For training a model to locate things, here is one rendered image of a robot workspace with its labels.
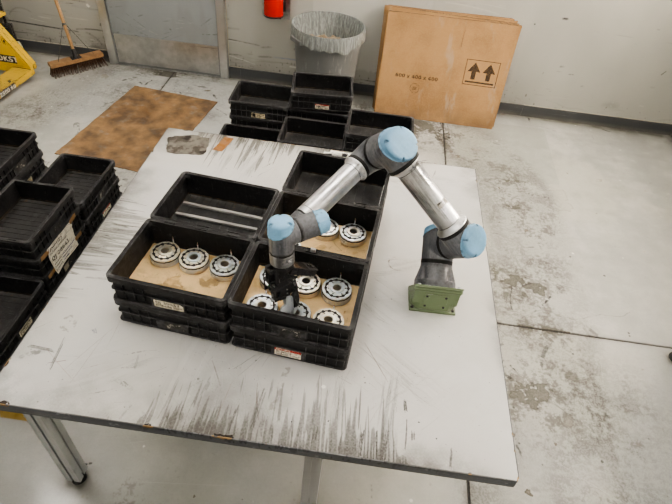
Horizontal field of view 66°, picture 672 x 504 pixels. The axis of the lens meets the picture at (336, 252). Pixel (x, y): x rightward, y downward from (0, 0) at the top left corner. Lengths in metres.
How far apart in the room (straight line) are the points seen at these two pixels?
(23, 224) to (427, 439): 2.02
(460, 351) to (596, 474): 1.04
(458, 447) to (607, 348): 1.63
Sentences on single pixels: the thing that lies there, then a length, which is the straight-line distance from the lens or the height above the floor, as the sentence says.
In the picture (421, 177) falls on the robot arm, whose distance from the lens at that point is 1.73.
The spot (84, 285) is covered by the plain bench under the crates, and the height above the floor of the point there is 0.70.
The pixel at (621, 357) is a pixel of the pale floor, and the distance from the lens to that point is 3.18.
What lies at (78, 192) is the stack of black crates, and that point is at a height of 0.38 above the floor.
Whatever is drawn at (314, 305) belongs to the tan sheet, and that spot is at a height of 0.83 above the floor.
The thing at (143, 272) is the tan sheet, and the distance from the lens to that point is 1.90.
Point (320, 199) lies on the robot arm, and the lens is 1.68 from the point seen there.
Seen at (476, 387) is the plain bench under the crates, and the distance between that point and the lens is 1.83.
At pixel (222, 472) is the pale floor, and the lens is 2.37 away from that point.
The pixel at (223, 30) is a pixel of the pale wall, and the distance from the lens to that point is 4.82.
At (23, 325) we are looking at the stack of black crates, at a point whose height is 0.31.
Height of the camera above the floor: 2.17
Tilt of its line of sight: 44 degrees down
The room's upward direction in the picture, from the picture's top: 7 degrees clockwise
